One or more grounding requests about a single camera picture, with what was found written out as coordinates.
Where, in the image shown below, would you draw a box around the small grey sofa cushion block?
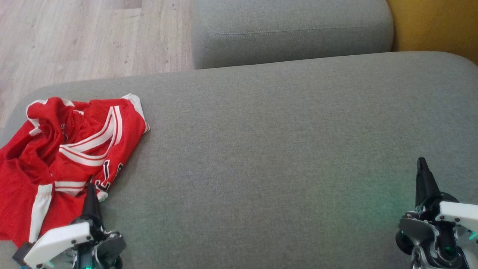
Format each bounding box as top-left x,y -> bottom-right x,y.
191,0 -> 394,70

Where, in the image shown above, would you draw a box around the large grey sofa seat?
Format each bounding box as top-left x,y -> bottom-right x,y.
0,51 -> 478,269

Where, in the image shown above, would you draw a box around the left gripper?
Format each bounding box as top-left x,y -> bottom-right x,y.
23,183 -> 126,269

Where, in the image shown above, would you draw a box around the yellow armchair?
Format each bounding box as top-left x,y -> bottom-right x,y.
387,0 -> 478,66

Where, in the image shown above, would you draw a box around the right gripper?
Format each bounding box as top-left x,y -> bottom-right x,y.
396,157 -> 478,262

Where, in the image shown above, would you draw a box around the red basketball jersey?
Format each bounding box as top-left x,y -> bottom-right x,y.
0,93 -> 150,202

